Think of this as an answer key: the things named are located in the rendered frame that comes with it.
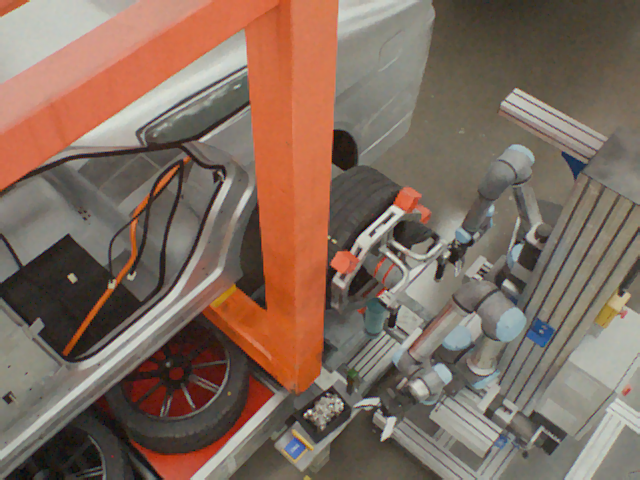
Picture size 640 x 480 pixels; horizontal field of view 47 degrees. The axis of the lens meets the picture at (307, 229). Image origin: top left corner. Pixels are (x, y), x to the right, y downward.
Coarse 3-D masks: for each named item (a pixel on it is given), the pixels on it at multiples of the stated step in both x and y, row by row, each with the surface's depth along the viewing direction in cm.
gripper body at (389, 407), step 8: (408, 392) 253; (384, 400) 250; (392, 400) 250; (416, 400) 251; (384, 408) 250; (392, 408) 248; (400, 408) 248; (408, 408) 255; (384, 416) 254; (392, 416) 248
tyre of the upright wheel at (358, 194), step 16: (352, 176) 317; (368, 176) 320; (384, 176) 329; (336, 192) 310; (352, 192) 310; (368, 192) 311; (384, 192) 312; (336, 208) 307; (352, 208) 306; (368, 208) 305; (384, 208) 315; (336, 224) 304; (352, 224) 303; (336, 240) 303
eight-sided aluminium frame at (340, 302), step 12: (384, 216) 310; (396, 216) 310; (408, 216) 319; (420, 216) 331; (372, 228) 307; (384, 228) 307; (408, 228) 344; (360, 240) 304; (372, 240) 303; (360, 252) 304; (396, 252) 351; (360, 264) 307; (336, 276) 309; (348, 276) 307; (336, 288) 315; (348, 288) 313; (336, 300) 324; (348, 300) 337; (360, 300) 343; (348, 312) 333
